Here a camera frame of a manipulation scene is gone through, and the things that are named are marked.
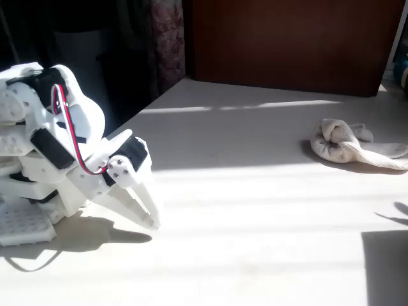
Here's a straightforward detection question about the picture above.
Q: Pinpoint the cream knitted work glove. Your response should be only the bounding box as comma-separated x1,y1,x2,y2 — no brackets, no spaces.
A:
309,118,408,171

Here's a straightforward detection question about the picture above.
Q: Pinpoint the patterned brown curtain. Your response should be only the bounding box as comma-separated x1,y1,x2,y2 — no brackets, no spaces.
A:
143,0,186,94

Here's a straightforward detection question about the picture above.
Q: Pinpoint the dark brown wooden board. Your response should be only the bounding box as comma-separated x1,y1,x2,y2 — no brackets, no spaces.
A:
190,0,406,98

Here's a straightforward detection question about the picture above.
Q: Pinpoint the teal round object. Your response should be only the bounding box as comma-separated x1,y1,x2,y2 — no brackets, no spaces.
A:
392,59,408,85

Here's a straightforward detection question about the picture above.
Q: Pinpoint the red white black servo cable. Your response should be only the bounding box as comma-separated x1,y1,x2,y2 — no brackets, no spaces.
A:
50,83,113,176

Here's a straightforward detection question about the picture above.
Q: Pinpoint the white perforated base plate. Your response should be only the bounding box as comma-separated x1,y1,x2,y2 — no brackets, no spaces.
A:
0,200,57,248

